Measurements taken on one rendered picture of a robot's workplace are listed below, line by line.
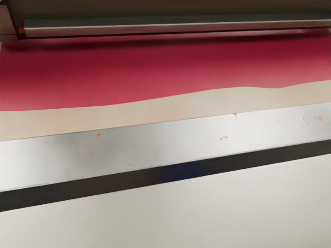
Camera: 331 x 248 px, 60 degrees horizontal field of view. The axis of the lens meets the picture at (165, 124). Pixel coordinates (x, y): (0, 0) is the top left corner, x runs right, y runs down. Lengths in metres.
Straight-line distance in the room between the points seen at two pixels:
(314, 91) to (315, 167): 0.19
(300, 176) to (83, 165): 0.13
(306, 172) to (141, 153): 0.11
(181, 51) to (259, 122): 0.13
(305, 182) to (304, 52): 0.26
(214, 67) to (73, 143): 0.18
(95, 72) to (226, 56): 0.15
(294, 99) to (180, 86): 0.13
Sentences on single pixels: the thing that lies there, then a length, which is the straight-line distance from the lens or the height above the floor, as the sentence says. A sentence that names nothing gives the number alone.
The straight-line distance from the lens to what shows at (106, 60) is 0.31.
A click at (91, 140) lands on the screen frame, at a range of 0.21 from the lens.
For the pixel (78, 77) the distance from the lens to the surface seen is 0.30.
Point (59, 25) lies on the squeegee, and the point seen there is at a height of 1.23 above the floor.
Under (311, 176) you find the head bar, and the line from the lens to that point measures 0.18.
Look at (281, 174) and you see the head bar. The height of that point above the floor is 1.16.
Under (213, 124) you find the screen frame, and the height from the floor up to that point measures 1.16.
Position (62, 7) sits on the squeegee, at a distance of 0.29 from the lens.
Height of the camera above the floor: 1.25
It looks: 24 degrees down
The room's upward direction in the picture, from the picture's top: straight up
